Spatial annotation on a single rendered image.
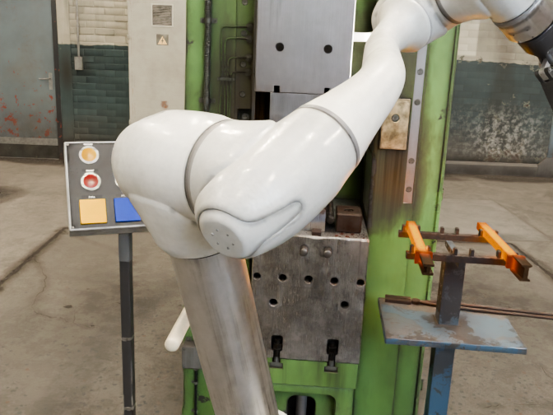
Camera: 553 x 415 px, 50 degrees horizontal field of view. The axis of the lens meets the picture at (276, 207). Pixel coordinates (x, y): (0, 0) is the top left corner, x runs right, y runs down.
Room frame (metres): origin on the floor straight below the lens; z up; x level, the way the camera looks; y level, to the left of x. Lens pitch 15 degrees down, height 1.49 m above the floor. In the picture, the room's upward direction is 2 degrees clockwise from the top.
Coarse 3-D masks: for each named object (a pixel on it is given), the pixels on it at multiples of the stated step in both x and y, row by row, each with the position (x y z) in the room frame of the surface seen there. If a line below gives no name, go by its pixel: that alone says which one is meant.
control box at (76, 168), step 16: (64, 144) 1.80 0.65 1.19; (80, 144) 1.81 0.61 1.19; (96, 144) 1.83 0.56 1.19; (112, 144) 1.85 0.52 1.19; (64, 160) 1.83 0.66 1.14; (80, 160) 1.79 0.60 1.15; (96, 160) 1.80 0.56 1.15; (80, 176) 1.76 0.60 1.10; (96, 176) 1.78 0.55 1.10; (112, 176) 1.80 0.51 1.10; (80, 192) 1.74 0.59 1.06; (96, 192) 1.76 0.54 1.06; (112, 192) 1.77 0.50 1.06; (112, 208) 1.75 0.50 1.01; (80, 224) 1.69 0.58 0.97; (96, 224) 1.71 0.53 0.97; (112, 224) 1.72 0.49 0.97; (128, 224) 1.74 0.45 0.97; (144, 224) 1.75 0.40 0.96
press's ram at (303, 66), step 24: (264, 0) 1.93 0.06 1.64; (288, 0) 1.93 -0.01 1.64; (312, 0) 1.92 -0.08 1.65; (336, 0) 1.92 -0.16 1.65; (264, 24) 1.93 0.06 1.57; (288, 24) 1.93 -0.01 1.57; (312, 24) 1.92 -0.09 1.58; (336, 24) 1.92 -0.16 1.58; (264, 48) 1.93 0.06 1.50; (288, 48) 1.93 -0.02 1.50; (312, 48) 1.92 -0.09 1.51; (336, 48) 1.92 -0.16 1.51; (264, 72) 1.93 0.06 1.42; (288, 72) 1.93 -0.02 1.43; (312, 72) 1.92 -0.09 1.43; (336, 72) 1.92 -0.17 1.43
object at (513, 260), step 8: (480, 224) 1.86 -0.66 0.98; (488, 232) 1.77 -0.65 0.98; (488, 240) 1.74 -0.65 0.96; (496, 240) 1.69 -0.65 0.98; (496, 248) 1.66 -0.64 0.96; (504, 248) 1.62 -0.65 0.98; (504, 256) 1.58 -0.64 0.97; (512, 256) 1.53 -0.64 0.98; (520, 256) 1.52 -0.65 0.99; (512, 264) 1.53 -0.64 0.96; (520, 264) 1.46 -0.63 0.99; (528, 264) 1.45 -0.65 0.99; (512, 272) 1.51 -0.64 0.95; (520, 272) 1.47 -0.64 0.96; (520, 280) 1.45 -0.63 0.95; (528, 280) 1.44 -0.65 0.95
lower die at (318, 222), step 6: (324, 210) 1.92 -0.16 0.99; (318, 216) 1.92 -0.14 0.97; (324, 216) 1.92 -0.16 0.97; (312, 222) 1.92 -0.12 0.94; (318, 222) 1.92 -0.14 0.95; (324, 222) 1.92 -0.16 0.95; (306, 228) 1.92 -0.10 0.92; (312, 228) 1.92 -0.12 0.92; (318, 228) 1.92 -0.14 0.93; (324, 228) 1.92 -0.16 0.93
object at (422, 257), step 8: (408, 224) 1.82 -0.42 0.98; (408, 232) 1.78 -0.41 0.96; (416, 232) 1.74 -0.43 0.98; (416, 240) 1.65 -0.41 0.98; (416, 248) 1.58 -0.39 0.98; (424, 248) 1.59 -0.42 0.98; (416, 256) 1.53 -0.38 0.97; (424, 256) 1.50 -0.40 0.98; (432, 256) 1.53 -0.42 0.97; (424, 264) 1.44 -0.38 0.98; (432, 264) 1.44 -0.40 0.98; (424, 272) 1.45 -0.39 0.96; (432, 272) 1.45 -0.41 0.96
